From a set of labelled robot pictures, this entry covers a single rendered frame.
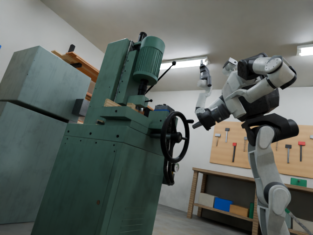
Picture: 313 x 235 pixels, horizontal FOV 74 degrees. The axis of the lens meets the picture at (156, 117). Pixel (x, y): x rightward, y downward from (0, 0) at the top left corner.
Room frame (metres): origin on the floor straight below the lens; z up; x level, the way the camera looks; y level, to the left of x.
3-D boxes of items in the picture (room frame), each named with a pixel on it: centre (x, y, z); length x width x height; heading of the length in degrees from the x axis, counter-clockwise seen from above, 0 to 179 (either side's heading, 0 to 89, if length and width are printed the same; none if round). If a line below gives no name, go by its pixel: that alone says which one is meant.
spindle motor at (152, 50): (1.36, 0.14, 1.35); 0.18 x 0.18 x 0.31
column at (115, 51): (1.54, 0.37, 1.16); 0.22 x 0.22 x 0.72; 52
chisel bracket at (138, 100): (1.37, 0.15, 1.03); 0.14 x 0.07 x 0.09; 52
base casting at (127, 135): (1.43, 0.23, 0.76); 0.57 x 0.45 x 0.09; 52
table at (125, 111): (1.33, 0.02, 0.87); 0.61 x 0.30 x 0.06; 142
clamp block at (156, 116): (1.28, -0.04, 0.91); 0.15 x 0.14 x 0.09; 142
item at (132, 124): (1.32, 0.09, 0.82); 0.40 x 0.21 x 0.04; 142
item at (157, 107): (1.28, -0.05, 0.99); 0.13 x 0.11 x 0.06; 142
